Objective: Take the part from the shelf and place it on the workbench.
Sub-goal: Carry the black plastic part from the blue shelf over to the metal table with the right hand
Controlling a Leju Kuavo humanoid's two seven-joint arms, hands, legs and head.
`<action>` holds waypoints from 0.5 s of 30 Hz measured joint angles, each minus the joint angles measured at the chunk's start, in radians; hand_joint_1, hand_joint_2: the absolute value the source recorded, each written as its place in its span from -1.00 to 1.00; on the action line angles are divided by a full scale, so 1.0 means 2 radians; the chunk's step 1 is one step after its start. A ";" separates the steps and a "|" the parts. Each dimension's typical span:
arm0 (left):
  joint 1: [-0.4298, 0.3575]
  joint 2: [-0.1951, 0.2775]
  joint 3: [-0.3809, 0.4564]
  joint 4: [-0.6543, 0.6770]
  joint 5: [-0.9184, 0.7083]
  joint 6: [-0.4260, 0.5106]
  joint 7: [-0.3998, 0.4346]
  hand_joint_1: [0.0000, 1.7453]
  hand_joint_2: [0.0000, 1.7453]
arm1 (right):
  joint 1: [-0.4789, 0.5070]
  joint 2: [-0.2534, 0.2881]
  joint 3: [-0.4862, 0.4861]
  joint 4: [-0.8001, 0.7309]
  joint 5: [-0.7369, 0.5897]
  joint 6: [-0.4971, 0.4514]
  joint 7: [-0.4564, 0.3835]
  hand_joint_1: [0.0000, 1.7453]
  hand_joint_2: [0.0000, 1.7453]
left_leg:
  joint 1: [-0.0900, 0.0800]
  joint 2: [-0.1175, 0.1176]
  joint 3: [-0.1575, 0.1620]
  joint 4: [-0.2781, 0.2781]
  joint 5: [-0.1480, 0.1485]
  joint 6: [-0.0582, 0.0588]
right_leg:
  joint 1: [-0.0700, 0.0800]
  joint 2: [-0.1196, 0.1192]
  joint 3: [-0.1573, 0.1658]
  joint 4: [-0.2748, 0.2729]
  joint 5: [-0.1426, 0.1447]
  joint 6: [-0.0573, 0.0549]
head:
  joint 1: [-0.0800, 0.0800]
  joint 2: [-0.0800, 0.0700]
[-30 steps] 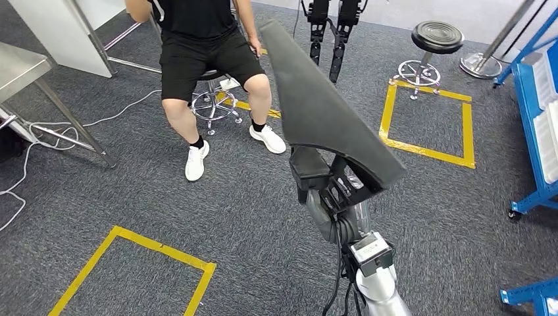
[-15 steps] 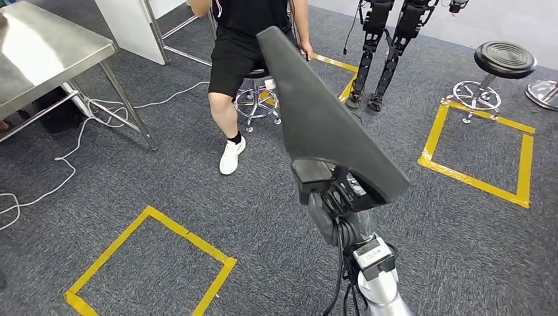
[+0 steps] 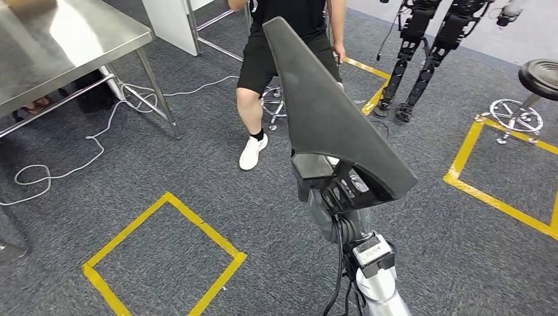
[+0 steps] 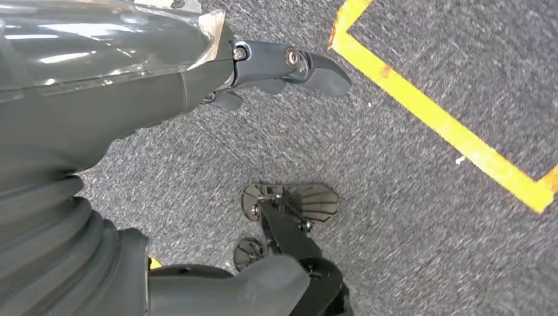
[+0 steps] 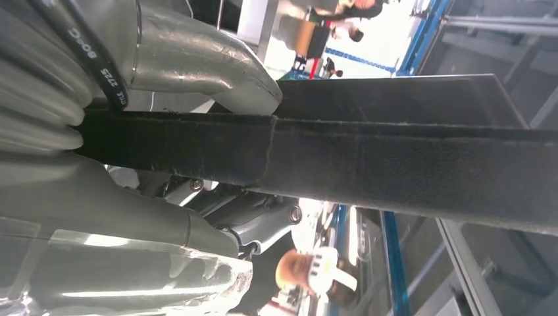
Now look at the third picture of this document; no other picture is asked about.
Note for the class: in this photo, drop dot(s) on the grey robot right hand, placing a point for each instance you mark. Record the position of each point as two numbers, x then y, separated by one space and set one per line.
320 213

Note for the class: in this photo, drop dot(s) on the black plastic panel part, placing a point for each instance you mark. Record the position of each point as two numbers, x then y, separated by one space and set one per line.
322 109

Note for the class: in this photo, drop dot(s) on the stainless steel workbench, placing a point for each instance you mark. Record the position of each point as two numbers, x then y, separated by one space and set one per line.
65 39

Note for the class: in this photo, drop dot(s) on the yellow floor tape square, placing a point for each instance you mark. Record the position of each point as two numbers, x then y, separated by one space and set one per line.
457 170
375 100

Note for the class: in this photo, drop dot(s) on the stainless steel table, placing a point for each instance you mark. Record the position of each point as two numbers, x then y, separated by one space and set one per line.
218 49

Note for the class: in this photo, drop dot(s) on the person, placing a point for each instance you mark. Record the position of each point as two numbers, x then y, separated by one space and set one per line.
287 13

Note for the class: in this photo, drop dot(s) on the black humanoid robot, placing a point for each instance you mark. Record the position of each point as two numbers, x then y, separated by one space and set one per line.
410 26

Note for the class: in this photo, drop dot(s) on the white desk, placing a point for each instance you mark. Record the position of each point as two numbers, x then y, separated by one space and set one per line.
170 22

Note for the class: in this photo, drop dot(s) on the black bag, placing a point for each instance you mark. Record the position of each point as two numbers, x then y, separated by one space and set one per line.
93 94

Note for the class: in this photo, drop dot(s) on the black seat stool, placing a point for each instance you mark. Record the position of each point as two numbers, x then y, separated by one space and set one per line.
540 78

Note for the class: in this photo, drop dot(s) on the person's foot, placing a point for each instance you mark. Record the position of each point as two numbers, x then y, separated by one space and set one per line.
38 104

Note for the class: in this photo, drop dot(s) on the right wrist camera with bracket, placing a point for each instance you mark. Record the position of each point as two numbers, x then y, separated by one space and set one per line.
370 255

